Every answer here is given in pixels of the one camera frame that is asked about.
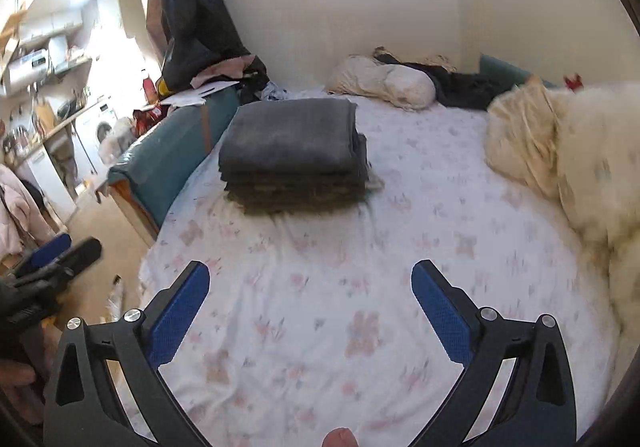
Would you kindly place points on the cream pillow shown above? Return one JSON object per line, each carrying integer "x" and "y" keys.
{"x": 385, "y": 79}

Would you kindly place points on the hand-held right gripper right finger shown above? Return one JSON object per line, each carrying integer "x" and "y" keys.
{"x": 442, "y": 314}

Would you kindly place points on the stack of folded pants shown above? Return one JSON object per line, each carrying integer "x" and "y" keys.
{"x": 300, "y": 194}

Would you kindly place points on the floral white bed sheet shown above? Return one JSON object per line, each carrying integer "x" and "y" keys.
{"x": 350, "y": 302}

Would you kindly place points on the white water heater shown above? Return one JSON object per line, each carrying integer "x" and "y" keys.
{"x": 27, "y": 69}

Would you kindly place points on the dark crumpled clothes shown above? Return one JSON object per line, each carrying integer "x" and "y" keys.
{"x": 460, "y": 87}

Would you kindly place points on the person's right hand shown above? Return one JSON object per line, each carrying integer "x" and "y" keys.
{"x": 341, "y": 439}

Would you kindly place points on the person's left hand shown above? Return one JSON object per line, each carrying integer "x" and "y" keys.
{"x": 15, "y": 373}

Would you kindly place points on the teal bed frame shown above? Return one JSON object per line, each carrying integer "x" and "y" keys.
{"x": 165, "y": 162}

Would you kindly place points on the red bottle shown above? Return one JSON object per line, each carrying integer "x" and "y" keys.
{"x": 149, "y": 86}

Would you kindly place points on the dark grey pants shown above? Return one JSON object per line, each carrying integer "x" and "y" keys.
{"x": 290, "y": 132}

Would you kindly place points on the blue white cloth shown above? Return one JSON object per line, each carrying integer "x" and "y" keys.
{"x": 274, "y": 91}

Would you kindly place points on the cream duvet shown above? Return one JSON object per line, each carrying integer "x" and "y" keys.
{"x": 575, "y": 147}

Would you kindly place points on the small red toy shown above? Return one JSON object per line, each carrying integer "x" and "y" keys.
{"x": 573, "y": 82}

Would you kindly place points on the white washing machine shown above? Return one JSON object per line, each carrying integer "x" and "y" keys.
{"x": 97, "y": 132}

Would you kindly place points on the pink garment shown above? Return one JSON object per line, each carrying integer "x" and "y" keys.
{"x": 17, "y": 212}

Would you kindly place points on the dark hanging clothes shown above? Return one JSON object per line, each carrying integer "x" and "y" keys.
{"x": 195, "y": 12}

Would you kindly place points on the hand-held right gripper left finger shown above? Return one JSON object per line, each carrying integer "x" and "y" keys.
{"x": 180, "y": 312}

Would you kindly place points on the clear plastic bottle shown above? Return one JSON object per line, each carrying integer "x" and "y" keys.
{"x": 116, "y": 294}

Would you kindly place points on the white papers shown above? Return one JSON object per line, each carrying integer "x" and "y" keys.
{"x": 200, "y": 93}

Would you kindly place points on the teal headboard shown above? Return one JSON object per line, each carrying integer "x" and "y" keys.
{"x": 505, "y": 69}

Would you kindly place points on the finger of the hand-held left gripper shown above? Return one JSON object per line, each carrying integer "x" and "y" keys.
{"x": 82, "y": 254}
{"x": 47, "y": 249}

